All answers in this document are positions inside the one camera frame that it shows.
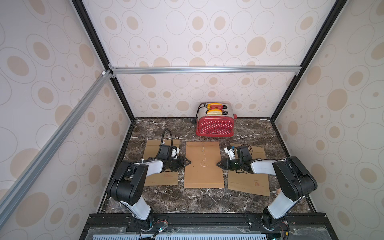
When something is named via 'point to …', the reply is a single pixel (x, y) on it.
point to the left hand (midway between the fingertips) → (191, 163)
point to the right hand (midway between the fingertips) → (218, 167)
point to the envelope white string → (204, 156)
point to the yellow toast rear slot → (209, 105)
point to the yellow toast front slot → (214, 112)
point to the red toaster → (215, 119)
